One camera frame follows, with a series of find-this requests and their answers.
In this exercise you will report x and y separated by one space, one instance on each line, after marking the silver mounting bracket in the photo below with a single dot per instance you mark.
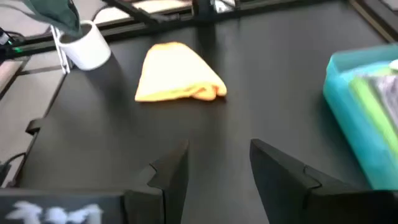
224 4

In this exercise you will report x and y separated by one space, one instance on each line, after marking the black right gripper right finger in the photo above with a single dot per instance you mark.
286 186

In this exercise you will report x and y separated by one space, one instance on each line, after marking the lime green microfiber towel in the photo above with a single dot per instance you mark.
373 105

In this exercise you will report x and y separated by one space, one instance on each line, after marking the orange microfiber towel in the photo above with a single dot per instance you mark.
177 71

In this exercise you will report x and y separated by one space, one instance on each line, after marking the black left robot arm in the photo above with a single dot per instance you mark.
202 6

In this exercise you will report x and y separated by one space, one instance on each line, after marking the teal plastic bin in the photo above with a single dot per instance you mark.
351 133

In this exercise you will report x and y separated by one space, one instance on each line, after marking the grey waffle-weave towel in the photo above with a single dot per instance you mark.
390 90

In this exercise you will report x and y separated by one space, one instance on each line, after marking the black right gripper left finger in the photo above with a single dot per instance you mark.
168 186

